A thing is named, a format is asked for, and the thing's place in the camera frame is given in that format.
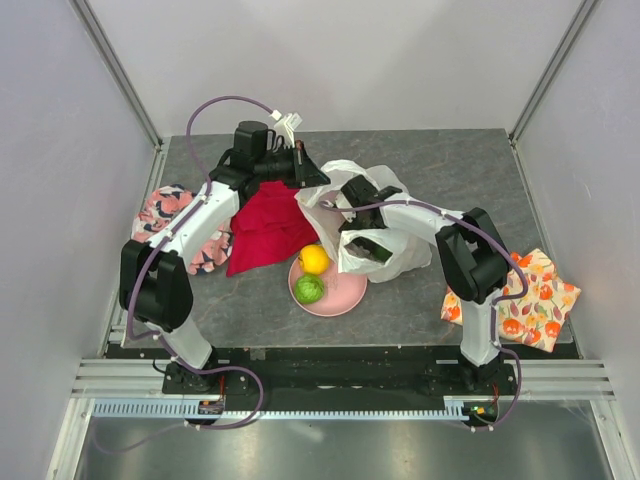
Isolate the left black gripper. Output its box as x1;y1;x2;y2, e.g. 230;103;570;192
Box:
254;141;330;190

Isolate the white plastic bag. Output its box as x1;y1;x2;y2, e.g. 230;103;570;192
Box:
295;160;432;283

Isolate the yellow fake lemon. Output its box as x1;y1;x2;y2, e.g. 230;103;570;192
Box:
298;244;331;275

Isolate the light green fake fruit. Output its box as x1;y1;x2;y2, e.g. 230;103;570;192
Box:
293;274;325;305

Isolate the dark green fake avocado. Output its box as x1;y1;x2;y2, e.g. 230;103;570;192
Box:
372;245;393;263

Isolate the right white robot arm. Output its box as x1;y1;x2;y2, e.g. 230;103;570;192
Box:
333;175;510;394

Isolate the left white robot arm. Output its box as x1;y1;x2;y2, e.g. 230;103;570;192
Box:
119;113;330;393

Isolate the pink plate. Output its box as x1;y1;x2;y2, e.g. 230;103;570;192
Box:
288;260;368;317

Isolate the red cloth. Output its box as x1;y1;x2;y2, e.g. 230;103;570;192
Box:
226;181;318;277

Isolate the pink navy floral cloth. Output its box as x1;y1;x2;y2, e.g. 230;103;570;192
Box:
131;184;233;275

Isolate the orange floral cloth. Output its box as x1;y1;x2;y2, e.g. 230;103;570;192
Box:
440;247;582;354

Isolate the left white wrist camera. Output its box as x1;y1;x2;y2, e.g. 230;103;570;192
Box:
270;109;302;145

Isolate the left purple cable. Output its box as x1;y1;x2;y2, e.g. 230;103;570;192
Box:
89;95;286;454

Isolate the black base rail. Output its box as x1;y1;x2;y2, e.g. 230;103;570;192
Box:
149;343;519;401

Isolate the white slotted cable duct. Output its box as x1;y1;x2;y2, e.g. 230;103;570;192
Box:
93;398;499;421

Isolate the left aluminium frame post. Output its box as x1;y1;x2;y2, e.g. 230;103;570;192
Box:
69;0;163;152

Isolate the aluminium frame post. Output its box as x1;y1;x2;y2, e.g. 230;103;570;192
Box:
69;0;163;152
508;0;601;147

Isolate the right aluminium frame post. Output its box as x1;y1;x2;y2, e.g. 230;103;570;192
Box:
508;0;601;147

